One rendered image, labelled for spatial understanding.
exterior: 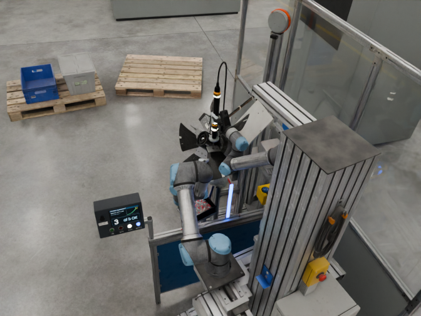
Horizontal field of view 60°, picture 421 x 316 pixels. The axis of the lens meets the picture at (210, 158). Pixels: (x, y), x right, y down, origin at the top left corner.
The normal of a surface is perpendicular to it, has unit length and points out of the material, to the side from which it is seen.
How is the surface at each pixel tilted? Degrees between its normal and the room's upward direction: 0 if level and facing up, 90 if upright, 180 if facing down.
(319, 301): 0
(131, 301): 0
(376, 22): 90
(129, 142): 0
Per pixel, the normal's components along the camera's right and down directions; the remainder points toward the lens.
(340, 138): 0.05, -0.75
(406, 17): 0.28, 0.65
